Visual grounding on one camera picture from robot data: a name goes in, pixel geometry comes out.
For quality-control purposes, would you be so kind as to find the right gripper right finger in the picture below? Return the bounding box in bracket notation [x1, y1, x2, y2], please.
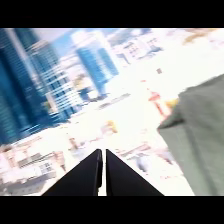
[105, 148, 165, 197]

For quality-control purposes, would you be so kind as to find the grey garment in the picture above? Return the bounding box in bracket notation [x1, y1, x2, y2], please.
[157, 73, 224, 197]

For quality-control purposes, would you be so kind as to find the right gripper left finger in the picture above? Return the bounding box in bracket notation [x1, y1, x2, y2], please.
[41, 148, 104, 197]

